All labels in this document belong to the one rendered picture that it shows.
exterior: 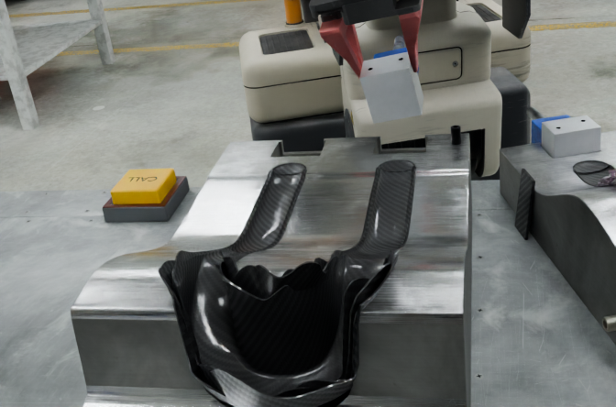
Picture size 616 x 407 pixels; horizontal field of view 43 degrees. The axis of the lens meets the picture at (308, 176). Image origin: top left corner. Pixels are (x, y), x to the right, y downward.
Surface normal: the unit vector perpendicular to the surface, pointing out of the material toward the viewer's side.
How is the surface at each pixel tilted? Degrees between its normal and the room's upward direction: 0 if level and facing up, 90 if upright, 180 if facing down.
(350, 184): 2
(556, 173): 0
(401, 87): 99
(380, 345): 83
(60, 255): 0
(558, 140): 90
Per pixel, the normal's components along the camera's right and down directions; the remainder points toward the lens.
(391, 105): -0.16, 0.58
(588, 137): 0.11, 0.42
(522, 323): -0.12, -0.90
